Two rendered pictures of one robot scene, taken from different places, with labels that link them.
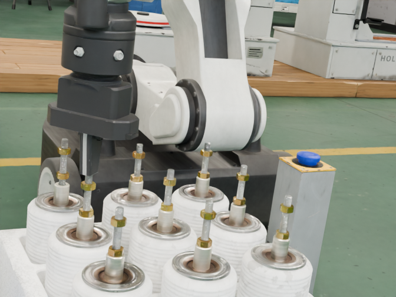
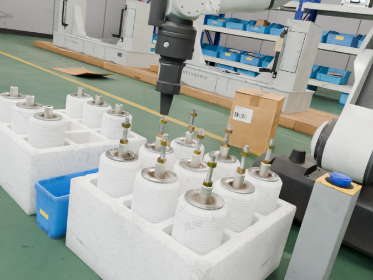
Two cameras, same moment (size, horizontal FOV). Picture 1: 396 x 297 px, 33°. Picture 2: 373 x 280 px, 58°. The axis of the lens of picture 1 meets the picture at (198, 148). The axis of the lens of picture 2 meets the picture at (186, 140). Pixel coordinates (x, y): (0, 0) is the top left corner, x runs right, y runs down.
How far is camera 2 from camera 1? 83 cm
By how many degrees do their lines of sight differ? 62
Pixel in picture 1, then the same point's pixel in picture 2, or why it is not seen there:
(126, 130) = (161, 86)
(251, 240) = (224, 194)
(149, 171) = (310, 179)
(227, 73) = (364, 119)
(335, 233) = not seen: outside the picture
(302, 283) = (190, 216)
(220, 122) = (337, 149)
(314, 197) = (325, 210)
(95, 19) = (150, 20)
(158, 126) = not seen: hidden behind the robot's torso
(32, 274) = not seen: hidden behind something
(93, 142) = (163, 95)
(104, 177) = (278, 169)
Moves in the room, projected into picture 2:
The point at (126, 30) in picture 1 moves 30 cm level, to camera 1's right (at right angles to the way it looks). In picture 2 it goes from (172, 31) to (243, 44)
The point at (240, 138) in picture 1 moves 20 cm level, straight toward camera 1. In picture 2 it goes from (354, 170) to (286, 166)
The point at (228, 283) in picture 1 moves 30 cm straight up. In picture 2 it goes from (150, 185) to (176, 23)
